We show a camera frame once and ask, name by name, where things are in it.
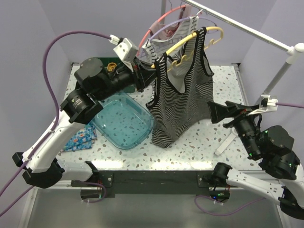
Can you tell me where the yellow rolled sock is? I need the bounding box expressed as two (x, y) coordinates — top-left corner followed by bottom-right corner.
(107, 62), (117, 73)

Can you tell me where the blue floral folded cloth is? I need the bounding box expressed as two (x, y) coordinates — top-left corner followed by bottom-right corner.
(61, 124), (97, 152)

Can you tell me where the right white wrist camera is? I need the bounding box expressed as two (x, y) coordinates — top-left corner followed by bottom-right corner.
(248, 95), (278, 115)

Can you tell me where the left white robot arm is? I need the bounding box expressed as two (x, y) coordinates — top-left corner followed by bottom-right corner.
(12, 57), (156, 189)

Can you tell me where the purple plastic hanger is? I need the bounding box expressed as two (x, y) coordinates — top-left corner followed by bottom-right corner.
(139, 15), (219, 58)

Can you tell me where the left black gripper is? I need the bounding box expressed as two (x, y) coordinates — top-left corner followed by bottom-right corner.
(96, 56), (164, 101)

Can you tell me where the white clothes rack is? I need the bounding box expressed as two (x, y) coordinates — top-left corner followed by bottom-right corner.
(136, 0), (304, 156)

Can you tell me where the green compartment organizer tray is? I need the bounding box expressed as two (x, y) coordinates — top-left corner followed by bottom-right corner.
(97, 57), (135, 94)

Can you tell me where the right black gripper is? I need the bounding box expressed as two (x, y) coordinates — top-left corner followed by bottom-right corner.
(205, 100), (259, 157)

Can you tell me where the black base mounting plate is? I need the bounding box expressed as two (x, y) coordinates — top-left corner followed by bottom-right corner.
(71, 170), (240, 199)

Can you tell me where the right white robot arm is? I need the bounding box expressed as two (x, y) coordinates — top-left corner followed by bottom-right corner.
(208, 95), (304, 219)

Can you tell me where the pink plastic hanger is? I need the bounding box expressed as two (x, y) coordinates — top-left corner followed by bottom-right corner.
(136, 4), (202, 57)

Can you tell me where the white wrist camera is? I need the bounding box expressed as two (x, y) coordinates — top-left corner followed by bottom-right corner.
(248, 95), (278, 115)
(114, 38), (139, 71)

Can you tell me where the yellow plastic hanger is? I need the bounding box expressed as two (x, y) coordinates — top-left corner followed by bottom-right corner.
(166, 26), (224, 72)

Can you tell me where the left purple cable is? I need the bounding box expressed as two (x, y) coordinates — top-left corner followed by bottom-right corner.
(0, 30), (119, 217)

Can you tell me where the teal transparent plastic bin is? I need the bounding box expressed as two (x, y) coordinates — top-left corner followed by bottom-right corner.
(91, 92), (154, 150)

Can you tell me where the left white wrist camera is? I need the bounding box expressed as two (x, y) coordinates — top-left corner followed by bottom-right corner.
(114, 38), (139, 71)

